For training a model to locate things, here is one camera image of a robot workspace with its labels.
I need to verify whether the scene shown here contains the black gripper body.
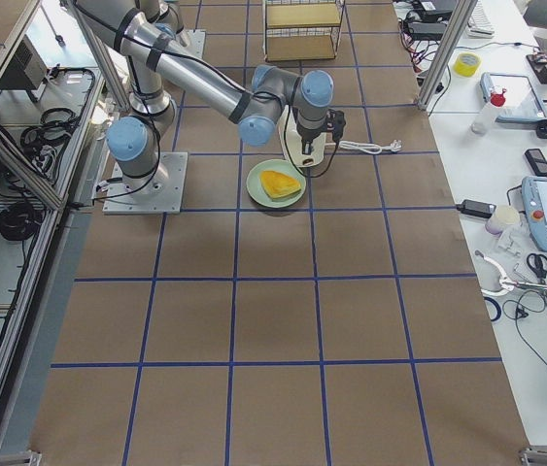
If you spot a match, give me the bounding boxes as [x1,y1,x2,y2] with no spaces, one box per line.
[296,114,346,145]

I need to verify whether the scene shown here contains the white toaster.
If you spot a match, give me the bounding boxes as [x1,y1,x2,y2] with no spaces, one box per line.
[277,109,328,170]

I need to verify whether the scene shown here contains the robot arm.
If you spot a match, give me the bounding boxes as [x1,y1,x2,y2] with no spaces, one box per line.
[73,1,346,155]

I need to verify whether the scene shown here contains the toasted bread on plate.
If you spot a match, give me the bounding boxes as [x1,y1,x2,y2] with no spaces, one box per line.
[259,170,301,199]

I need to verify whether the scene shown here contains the green plate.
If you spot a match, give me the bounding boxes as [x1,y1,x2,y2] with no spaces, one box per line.
[246,159,306,209]

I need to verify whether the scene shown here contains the yellow tape roll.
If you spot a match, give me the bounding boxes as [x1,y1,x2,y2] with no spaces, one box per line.
[453,52,481,78]

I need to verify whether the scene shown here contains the black power adapter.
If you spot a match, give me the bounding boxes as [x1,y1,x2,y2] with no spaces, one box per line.
[456,199,496,218]

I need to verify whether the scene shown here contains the black scissors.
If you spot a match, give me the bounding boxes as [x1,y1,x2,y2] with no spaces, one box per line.
[526,252,547,284]

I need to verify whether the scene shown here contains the white toaster power cable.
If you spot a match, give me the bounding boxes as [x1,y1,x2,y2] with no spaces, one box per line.
[338,138,405,156]

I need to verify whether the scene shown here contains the wire basket with wooden shelf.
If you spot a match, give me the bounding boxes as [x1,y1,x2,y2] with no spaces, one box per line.
[262,0,346,62]

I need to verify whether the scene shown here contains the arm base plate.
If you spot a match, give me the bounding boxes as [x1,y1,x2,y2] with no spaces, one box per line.
[102,151,188,215]

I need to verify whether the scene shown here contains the aluminium frame post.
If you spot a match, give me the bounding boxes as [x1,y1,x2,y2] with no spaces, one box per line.
[416,0,477,111]

